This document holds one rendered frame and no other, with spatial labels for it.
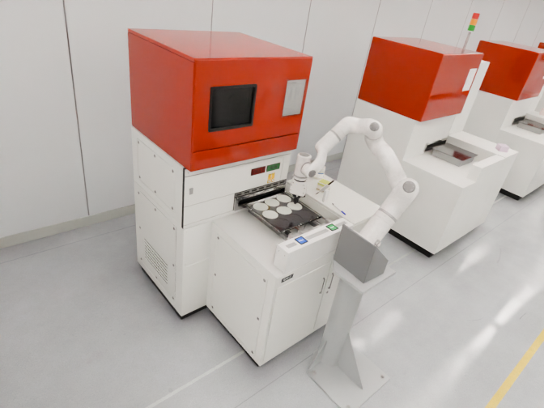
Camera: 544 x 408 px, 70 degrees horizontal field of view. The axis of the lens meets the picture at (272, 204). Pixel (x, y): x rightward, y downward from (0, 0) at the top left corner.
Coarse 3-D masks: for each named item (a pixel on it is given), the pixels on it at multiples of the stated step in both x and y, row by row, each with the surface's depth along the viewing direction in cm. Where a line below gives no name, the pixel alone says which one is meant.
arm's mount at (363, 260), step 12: (348, 228) 215; (348, 240) 217; (360, 240) 210; (336, 252) 226; (348, 252) 219; (360, 252) 211; (372, 252) 204; (348, 264) 221; (360, 264) 213; (372, 264) 210; (384, 264) 219; (360, 276) 215; (372, 276) 217
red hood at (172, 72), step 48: (144, 48) 217; (192, 48) 203; (240, 48) 222; (144, 96) 232; (192, 96) 191; (240, 96) 211; (288, 96) 233; (192, 144) 204; (240, 144) 226; (288, 144) 253
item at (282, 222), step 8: (264, 200) 262; (272, 208) 254; (304, 208) 260; (264, 216) 245; (280, 216) 247; (288, 216) 249; (296, 216) 250; (304, 216) 251; (312, 216) 253; (272, 224) 238; (280, 224) 239; (288, 224) 241; (296, 224) 242
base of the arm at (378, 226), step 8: (376, 216) 216; (384, 216) 215; (368, 224) 217; (376, 224) 214; (384, 224) 214; (392, 224) 216; (360, 232) 218; (368, 232) 214; (376, 232) 214; (384, 232) 215; (368, 240) 210; (376, 240) 214
